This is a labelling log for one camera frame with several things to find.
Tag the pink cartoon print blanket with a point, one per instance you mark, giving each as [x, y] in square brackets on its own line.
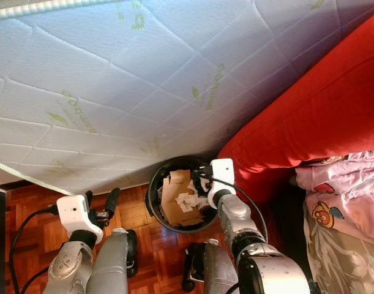
[346, 190]

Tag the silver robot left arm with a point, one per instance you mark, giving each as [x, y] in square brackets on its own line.
[67, 266]

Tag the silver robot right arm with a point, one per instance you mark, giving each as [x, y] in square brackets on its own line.
[242, 223]

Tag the white crumpled paper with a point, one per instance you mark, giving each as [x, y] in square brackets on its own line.
[190, 199]

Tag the black round waste bin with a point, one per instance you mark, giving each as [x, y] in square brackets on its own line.
[152, 205]

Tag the brown cardboard piece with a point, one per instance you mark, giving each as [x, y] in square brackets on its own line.
[171, 208]

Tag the silver robot right leg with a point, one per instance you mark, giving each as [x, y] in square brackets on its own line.
[217, 272]

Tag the white quilted mattress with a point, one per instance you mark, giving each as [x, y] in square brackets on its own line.
[138, 86]

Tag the red cushion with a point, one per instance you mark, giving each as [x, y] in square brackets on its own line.
[315, 110]

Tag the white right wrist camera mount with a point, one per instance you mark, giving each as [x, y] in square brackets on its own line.
[222, 173]

